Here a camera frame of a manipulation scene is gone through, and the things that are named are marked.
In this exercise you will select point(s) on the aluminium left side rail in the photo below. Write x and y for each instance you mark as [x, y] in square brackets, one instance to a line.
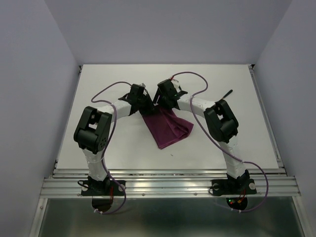
[69, 109]

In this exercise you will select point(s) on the purple cloth napkin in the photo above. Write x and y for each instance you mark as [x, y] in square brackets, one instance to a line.
[166, 128]

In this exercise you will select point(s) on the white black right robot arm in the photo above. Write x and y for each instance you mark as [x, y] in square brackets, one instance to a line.
[222, 128]

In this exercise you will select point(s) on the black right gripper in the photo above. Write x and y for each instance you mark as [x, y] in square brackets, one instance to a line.
[158, 93]

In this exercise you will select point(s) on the aluminium rail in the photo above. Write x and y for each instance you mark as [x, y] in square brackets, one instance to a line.
[69, 109]
[267, 121]

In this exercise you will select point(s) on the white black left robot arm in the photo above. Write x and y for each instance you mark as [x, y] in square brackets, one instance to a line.
[95, 129]

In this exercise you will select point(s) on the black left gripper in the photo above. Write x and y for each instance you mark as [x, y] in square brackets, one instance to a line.
[150, 108]

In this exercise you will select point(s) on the aluminium right side rail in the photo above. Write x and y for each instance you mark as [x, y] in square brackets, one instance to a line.
[267, 121]

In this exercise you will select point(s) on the aluminium front rail frame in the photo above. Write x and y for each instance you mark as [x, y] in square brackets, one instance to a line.
[168, 183]

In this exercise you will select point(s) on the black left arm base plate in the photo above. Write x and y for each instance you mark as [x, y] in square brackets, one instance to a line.
[91, 188]

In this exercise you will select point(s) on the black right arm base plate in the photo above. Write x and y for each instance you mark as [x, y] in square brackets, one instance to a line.
[220, 187]

